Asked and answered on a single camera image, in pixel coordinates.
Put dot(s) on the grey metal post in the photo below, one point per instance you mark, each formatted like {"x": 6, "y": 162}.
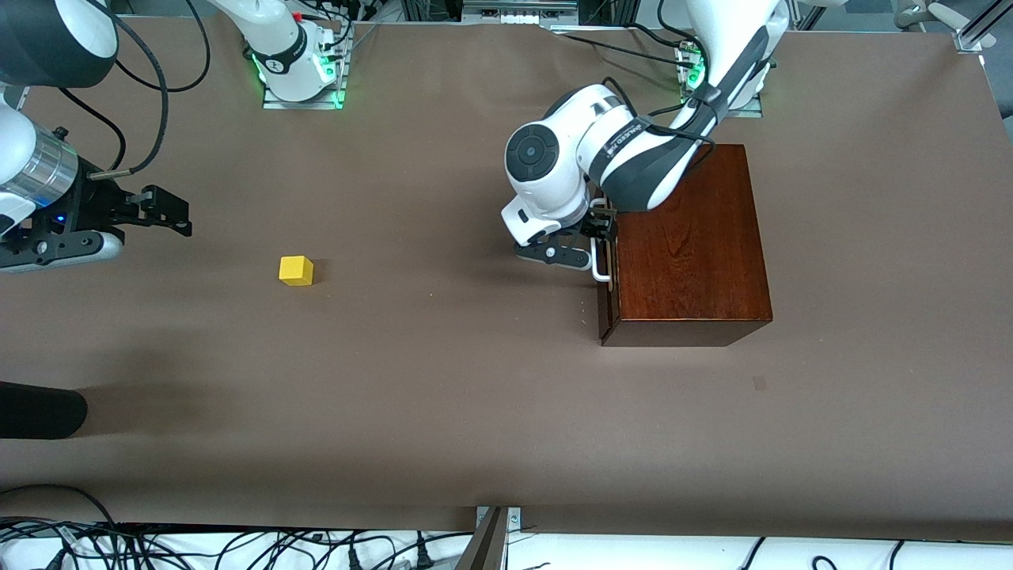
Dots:
{"x": 484, "y": 548}

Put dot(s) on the aluminium frame rail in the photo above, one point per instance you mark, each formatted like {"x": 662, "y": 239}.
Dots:
{"x": 514, "y": 14}

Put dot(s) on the black power plug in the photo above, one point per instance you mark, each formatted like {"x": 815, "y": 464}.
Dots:
{"x": 423, "y": 556}
{"x": 355, "y": 559}

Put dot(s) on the dark wooden drawer cabinet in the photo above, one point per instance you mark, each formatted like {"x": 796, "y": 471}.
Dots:
{"x": 688, "y": 261}

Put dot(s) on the beige chair part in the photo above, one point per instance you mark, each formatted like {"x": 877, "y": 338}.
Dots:
{"x": 938, "y": 12}

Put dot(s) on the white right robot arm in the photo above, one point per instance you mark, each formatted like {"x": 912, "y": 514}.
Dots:
{"x": 285, "y": 55}

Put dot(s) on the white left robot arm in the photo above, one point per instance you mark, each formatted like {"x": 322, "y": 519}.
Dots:
{"x": 554, "y": 174}

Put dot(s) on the yellow cube block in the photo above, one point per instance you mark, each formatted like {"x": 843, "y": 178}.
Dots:
{"x": 295, "y": 271}

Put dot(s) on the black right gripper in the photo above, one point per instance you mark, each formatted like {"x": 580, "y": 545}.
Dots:
{"x": 89, "y": 207}

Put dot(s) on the black cylindrical object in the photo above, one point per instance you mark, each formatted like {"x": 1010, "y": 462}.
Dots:
{"x": 39, "y": 410}

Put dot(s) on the silver bracket plate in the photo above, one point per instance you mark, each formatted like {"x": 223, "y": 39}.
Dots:
{"x": 514, "y": 518}

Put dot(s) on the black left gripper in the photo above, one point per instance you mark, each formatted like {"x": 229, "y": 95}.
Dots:
{"x": 595, "y": 225}

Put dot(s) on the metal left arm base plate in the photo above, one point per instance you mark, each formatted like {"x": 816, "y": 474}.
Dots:
{"x": 752, "y": 111}

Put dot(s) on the aluminium corner bracket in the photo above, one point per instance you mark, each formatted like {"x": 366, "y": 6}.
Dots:
{"x": 967, "y": 43}

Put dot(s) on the brown table cover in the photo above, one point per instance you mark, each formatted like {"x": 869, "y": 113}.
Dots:
{"x": 396, "y": 356}

